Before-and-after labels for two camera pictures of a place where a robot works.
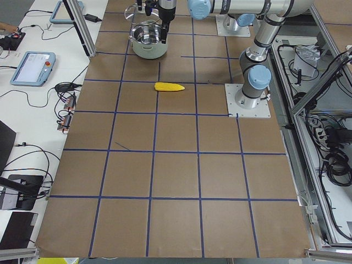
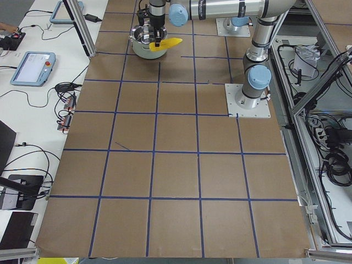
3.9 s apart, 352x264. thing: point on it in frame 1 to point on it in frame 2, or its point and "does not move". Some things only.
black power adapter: (94, 18) does not move
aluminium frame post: (77, 15) does not move
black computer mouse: (65, 87) does not move
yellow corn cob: (168, 86) to (165, 44)
